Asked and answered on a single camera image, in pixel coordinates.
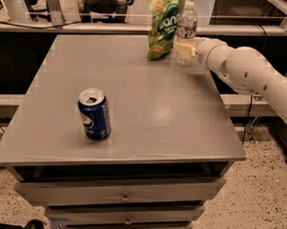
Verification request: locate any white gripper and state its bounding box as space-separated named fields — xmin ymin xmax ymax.
xmin=175 ymin=37 xmax=227 ymax=72

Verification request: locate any clear plastic water bottle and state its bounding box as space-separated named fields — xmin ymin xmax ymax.
xmin=175 ymin=1 xmax=197 ymax=66

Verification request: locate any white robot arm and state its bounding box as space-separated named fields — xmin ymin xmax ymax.
xmin=175 ymin=36 xmax=287 ymax=125

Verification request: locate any green rice chip bag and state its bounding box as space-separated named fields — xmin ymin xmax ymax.
xmin=147 ymin=0 xmax=179 ymax=60

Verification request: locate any black office chair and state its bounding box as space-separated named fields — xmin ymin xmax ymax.
xmin=76 ymin=0 xmax=134 ymax=23

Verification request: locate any blue Pepsi can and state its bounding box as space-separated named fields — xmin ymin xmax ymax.
xmin=78 ymin=88 xmax=112 ymax=141

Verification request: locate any grey drawer cabinet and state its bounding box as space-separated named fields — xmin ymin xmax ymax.
xmin=0 ymin=27 xmax=253 ymax=229

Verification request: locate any middle grey drawer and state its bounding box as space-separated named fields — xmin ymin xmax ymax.
xmin=47 ymin=203 xmax=204 ymax=225

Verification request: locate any top grey drawer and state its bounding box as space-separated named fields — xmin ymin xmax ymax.
xmin=16 ymin=177 xmax=226 ymax=206

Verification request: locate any black object bottom left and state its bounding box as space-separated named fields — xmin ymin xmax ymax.
xmin=0 ymin=219 xmax=44 ymax=229

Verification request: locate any black cable on floor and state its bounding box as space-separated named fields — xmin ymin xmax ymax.
xmin=241 ymin=25 xmax=270 ymax=147

